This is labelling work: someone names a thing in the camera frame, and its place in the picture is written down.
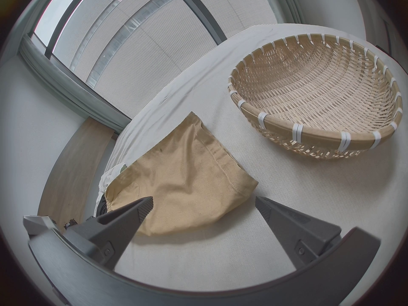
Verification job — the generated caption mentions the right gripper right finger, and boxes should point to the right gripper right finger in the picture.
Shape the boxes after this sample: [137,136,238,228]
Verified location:
[255,196,341,271]

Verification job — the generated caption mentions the white garment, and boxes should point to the white garment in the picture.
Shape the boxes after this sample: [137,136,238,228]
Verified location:
[95,163,128,216]

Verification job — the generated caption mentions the bed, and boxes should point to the bed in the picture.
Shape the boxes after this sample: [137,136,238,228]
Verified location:
[38,23,408,294]

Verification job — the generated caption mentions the round woven basket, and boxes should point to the round woven basket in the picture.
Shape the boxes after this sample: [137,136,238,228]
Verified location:
[228,34,404,159]

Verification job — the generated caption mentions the tan shorts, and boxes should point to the tan shorts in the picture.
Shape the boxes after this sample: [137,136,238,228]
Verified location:
[105,112,259,237]

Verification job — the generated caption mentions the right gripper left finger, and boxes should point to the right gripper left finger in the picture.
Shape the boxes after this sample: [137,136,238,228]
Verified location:
[66,196,154,270]

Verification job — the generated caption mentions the window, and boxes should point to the window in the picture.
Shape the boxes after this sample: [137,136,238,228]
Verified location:
[33,0,287,120]

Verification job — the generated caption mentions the black garment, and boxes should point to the black garment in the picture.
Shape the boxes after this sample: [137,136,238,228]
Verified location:
[96,196,111,217]

